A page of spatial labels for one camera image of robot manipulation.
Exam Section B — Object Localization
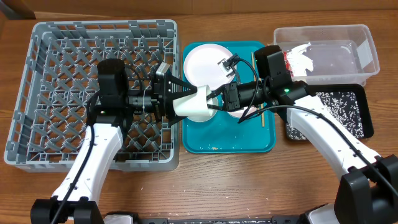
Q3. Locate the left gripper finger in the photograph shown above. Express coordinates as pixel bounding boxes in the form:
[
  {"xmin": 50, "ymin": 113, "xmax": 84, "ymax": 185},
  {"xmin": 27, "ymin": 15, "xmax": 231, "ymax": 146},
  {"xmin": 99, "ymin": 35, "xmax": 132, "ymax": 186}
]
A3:
[
  {"xmin": 167, "ymin": 113, "xmax": 186, "ymax": 126},
  {"xmin": 169, "ymin": 75, "xmax": 197, "ymax": 101}
]

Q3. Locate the white cup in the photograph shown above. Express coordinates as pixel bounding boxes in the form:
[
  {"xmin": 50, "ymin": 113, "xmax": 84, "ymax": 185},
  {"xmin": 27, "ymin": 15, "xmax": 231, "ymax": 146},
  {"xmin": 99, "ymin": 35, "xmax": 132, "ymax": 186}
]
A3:
[{"xmin": 173, "ymin": 85, "xmax": 218, "ymax": 118}]

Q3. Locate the red snack wrapper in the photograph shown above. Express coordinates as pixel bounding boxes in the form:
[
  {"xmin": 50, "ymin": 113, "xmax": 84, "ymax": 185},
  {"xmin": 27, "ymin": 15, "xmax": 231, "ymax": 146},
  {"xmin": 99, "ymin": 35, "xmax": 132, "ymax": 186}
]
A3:
[{"xmin": 283, "ymin": 52, "xmax": 294, "ymax": 77}]

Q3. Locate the white tissue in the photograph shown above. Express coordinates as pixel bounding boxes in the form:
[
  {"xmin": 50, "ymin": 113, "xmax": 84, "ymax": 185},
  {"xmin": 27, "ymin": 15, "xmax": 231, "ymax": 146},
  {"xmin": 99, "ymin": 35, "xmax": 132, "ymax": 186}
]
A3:
[{"xmin": 287, "ymin": 42, "xmax": 314, "ymax": 77}]

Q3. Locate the grey bowl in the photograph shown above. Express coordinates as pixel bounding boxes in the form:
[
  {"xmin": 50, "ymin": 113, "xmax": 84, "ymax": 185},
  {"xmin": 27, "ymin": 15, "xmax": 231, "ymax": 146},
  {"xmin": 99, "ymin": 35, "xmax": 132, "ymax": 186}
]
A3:
[{"xmin": 188, "ymin": 116, "xmax": 213, "ymax": 123}]

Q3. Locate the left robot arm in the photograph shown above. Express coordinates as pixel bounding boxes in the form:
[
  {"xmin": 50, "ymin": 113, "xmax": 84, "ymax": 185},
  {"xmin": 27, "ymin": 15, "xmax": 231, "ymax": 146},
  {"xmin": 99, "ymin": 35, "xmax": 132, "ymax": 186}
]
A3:
[{"xmin": 30, "ymin": 58, "xmax": 197, "ymax": 224}]

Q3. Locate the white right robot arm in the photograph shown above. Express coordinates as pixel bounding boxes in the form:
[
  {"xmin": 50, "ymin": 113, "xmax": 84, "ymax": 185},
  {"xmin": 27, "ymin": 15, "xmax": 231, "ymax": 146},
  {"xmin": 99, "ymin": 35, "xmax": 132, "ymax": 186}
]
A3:
[{"xmin": 207, "ymin": 45, "xmax": 397, "ymax": 223}]

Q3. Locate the teal serving tray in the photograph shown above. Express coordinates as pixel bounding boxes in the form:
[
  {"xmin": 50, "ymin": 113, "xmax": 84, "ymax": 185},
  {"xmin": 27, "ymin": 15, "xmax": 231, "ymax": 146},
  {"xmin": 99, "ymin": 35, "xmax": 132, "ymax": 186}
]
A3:
[{"xmin": 181, "ymin": 40, "xmax": 277, "ymax": 154}]

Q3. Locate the large white plate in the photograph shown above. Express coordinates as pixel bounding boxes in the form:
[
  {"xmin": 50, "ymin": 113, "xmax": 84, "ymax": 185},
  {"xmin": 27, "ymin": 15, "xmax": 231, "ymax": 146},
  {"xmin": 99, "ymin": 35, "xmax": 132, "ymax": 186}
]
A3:
[{"xmin": 183, "ymin": 43, "xmax": 235, "ymax": 90}]

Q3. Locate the wooden chopstick right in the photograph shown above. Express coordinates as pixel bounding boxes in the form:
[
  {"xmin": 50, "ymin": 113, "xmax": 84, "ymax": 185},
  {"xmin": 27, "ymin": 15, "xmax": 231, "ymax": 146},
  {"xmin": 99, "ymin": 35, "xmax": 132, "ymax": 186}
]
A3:
[{"xmin": 261, "ymin": 104, "xmax": 265, "ymax": 128}]

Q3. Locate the wooden chopstick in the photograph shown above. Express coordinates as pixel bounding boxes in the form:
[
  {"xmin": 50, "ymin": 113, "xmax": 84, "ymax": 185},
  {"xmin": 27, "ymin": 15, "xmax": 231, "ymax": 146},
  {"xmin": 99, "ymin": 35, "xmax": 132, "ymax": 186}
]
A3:
[
  {"xmin": 261, "ymin": 104, "xmax": 265, "ymax": 128},
  {"xmin": 251, "ymin": 52, "xmax": 256, "ymax": 69}
]

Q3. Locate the wooden chopstick left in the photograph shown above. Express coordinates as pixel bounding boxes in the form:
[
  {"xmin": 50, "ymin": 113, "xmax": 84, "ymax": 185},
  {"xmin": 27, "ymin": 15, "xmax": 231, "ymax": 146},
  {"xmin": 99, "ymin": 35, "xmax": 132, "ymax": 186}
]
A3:
[{"xmin": 251, "ymin": 52, "xmax": 256, "ymax": 69}]

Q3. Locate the grey plastic dish rack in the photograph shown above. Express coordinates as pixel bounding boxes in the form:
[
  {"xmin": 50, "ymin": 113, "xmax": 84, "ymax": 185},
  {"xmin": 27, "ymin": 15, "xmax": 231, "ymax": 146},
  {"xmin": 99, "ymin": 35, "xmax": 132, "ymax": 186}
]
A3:
[{"xmin": 3, "ymin": 19, "xmax": 180, "ymax": 172}]

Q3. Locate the black tray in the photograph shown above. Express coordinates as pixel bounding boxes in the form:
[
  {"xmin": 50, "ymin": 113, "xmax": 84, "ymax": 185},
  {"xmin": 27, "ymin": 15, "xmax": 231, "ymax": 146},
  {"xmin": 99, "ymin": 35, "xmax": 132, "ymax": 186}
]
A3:
[{"xmin": 284, "ymin": 83, "xmax": 375, "ymax": 142}]

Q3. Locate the clear plastic bin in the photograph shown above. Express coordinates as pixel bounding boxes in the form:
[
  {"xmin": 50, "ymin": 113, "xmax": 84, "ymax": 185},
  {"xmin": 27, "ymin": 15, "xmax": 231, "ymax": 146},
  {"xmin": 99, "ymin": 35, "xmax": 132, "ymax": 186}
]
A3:
[{"xmin": 274, "ymin": 24, "xmax": 380, "ymax": 85}]

